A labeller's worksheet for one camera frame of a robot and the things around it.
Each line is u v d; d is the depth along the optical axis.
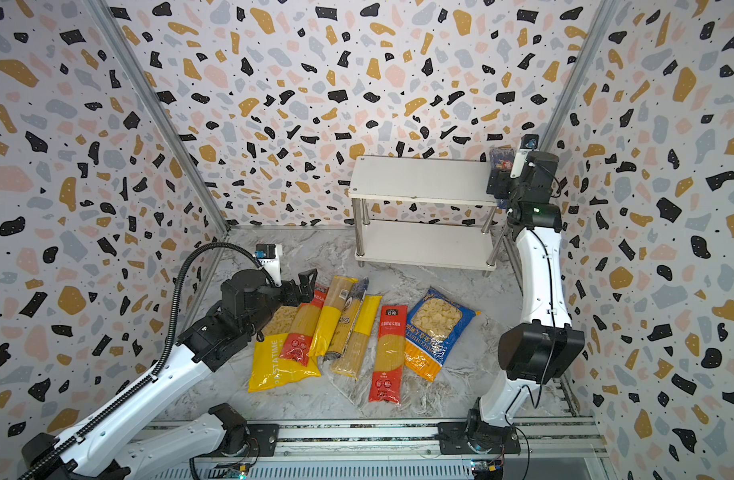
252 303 0.53
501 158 0.88
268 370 0.81
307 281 0.64
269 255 0.59
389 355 0.86
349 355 0.86
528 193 0.57
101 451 0.39
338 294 0.97
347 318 0.90
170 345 0.46
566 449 0.75
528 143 0.63
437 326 0.91
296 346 0.83
